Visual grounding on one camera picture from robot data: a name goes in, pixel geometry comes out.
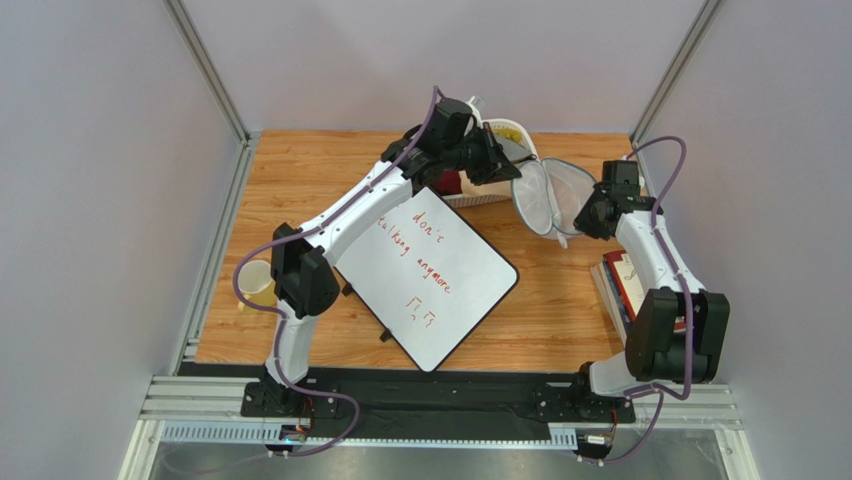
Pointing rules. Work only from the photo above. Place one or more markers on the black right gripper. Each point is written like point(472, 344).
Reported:
point(589, 217)

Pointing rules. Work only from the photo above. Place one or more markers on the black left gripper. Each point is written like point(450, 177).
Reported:
point(493, 156)

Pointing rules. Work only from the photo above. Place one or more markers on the white mesh laundry bag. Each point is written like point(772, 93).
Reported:
point(549, 195)

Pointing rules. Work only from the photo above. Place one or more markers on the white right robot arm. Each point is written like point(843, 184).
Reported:
point(676, 338)

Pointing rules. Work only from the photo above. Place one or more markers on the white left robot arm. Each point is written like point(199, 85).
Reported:
point(450, 138)

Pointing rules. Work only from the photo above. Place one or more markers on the beige bra in basket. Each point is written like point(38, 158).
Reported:
point(497, 189)

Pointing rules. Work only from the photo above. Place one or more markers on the white plastic laundry basket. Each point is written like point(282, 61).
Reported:
point(458, 201)

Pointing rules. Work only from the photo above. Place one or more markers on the red hardcover book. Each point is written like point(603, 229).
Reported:
point(627, 280)

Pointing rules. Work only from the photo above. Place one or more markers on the red garment in basket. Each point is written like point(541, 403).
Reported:
point(451, 183)

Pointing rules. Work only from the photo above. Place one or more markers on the white whiteboard with red writing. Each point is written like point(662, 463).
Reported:
point(428, 276)

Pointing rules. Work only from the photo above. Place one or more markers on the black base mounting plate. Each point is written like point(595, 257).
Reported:
point(441, 405)

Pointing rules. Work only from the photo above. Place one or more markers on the yellow mug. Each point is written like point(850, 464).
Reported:
point(254, 281)

